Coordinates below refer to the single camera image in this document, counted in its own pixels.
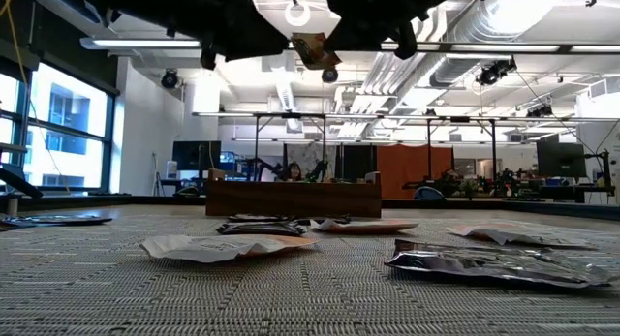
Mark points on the blue chair back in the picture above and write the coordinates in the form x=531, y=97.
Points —
x=428, y=194

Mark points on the black partition panel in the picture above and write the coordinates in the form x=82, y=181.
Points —
x=358, y=161

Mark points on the white orange Tazo tea packet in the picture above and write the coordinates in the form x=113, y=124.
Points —
x=218, y=248
x=368, y=226
x=504, y=235

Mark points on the black metal gantry frame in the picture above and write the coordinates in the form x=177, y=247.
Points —
x=323, y=132
x=428, y=147

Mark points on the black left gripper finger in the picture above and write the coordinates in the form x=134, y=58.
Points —
x=261, y=33
x=252, y=52

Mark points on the person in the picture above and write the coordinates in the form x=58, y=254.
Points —
x=293, y=172

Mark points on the black hanging ceiling camera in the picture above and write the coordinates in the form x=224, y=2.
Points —
x=330, y=75
x=169, y=78

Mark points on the background black robot arm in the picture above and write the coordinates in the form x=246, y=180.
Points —
x=318, y=170
x=264, y=170

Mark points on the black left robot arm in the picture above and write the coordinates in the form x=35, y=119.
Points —
x=121, y=7

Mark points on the black camera on boom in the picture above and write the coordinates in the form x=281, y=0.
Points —
x=494, y=72
x=540, y=111

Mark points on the long LED light bar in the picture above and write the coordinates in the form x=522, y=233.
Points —
x=145, y=43

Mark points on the small potted plant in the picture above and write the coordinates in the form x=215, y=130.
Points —
x=469, y=188

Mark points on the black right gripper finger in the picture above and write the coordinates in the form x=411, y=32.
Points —
x=407, y=43
x=363, y=31

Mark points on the orange partition panel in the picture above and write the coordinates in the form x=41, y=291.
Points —
x=407, y=166

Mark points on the dark Ahmad tea packet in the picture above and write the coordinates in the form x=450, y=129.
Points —
x=53, y=221
x=484, y=265
x=329, y=218
x=259, y=218
x=261, y=228

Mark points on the black background desk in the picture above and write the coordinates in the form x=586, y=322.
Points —
x=576, y=191

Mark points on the large black-framed window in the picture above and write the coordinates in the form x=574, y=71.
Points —
x=68, y=108

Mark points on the wooden tea organizer box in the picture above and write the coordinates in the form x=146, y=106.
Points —
x=290, y=200

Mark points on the black computer monitor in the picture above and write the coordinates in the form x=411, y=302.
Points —
x=196, y=155
x=561, y=159

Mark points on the grey patterned partition panel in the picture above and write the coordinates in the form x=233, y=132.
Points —
x=310, y=154

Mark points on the grey woven placemat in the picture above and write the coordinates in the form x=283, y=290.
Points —
x=310, y=297

